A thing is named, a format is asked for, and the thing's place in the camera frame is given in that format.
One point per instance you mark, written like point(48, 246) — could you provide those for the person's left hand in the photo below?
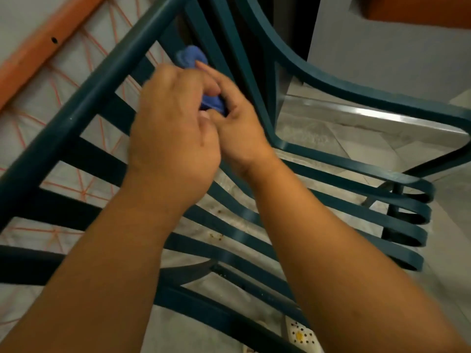
point(173, 136)

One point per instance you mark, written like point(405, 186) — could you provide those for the person's right hand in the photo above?
point(235, 132)

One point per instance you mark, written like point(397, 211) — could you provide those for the blue cleaning cloth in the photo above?
point(191, 55)

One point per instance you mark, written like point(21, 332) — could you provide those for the dark green metal chair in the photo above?
point(331, 84)

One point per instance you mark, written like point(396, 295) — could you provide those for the person's right forearm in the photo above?
point(349, 261)

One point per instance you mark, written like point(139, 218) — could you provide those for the metal floor edge strip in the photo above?
point(368, 112)

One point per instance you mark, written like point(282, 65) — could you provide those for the orange cushioned bench grey base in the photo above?
point(404, 40)

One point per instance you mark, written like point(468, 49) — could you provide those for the cream perforated clog shoe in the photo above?
point(301, 336)

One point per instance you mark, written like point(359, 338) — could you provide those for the orange lattice wall panel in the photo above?
point(36, 44)

